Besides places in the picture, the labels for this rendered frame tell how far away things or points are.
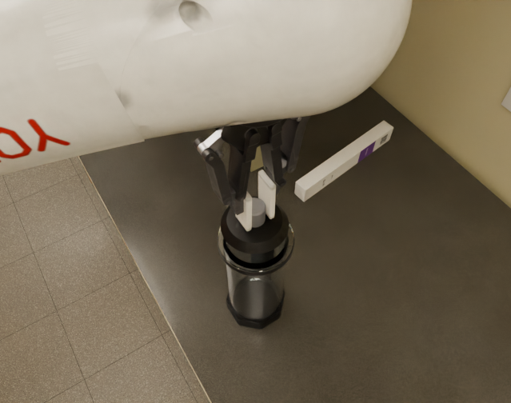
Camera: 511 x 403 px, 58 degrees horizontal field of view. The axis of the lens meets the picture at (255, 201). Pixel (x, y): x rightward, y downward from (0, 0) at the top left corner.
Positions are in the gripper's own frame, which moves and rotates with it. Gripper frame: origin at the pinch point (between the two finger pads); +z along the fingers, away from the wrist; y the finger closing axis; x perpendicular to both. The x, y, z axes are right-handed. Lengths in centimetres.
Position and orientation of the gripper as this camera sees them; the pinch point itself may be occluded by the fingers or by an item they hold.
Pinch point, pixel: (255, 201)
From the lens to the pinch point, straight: 58.1
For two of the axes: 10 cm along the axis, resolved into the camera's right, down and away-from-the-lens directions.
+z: 0.0, 5.8, 8.1
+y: -8.4, 4.4, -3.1
